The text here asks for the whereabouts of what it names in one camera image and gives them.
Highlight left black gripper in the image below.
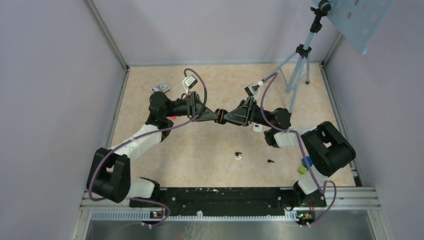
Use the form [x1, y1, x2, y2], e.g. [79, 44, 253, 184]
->
[164, 90, 219, 122]

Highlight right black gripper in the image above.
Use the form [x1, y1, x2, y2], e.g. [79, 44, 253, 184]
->
[220, 97, 273, 128]

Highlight black round charging case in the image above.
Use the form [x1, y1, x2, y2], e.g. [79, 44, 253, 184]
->
[214, 108, 228, 125]

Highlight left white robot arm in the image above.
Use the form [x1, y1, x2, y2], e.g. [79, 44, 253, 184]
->
[86, 91, 219, 207]

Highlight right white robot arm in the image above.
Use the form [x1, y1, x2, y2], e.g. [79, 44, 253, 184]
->
[215, 97, 357, 206]

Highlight white charging case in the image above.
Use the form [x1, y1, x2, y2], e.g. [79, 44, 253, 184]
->
[252, 123, 263, 133]

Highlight black and white earbud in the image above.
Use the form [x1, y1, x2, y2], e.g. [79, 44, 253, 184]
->
[235, 152, 243, 160]

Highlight grey card box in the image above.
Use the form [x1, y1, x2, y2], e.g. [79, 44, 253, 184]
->
[150, 82, 170, 94]

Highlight grey tripod stand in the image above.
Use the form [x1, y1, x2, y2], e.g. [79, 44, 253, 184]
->
[268, 0, 333, 113]

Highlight blue block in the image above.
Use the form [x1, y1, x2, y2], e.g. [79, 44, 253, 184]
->
[301, 156, 314, 168]

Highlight green cube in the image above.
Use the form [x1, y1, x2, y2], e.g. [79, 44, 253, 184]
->
[297, 166, 308, 175]

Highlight perforated blue metal plate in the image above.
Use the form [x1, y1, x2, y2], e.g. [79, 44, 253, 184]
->
[312, 0, 394, 55]

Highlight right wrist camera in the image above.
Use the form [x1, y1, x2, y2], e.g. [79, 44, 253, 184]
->
[244, 81, 264, 99]

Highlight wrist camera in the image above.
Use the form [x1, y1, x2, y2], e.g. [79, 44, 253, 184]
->
[182, 75, 198, 94]
[244, 81, 264, 99]

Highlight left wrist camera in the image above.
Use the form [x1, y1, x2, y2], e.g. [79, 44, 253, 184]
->
[182, 75, 198, 94]

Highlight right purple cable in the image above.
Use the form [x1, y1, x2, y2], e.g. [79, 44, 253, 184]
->
[259, 72, 338, 227]

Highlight purple cable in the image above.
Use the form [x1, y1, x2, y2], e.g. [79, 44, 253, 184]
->
[259, 72, 338, 227]
[86, 68, 208, 229]

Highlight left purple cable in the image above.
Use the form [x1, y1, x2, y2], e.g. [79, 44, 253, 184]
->
[86, 68, 208, 229]

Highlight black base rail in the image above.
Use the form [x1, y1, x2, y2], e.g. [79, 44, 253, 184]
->
[129, 187, 327, 217]

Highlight white comb cable duct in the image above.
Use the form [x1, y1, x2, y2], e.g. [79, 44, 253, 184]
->
[91, 210, 299, 222]

